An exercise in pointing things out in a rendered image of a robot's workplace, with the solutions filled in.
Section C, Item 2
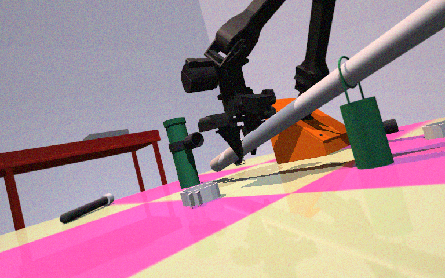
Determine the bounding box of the green post with cap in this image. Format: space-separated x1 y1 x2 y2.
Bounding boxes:
163 117 200 189

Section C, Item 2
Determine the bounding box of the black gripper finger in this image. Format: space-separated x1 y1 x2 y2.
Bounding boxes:
241 120 266 155
216 125 244 159

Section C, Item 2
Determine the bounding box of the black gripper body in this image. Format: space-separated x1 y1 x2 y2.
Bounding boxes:
198 83 276 133

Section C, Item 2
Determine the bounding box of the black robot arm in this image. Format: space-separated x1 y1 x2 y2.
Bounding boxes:
181 0 336 115

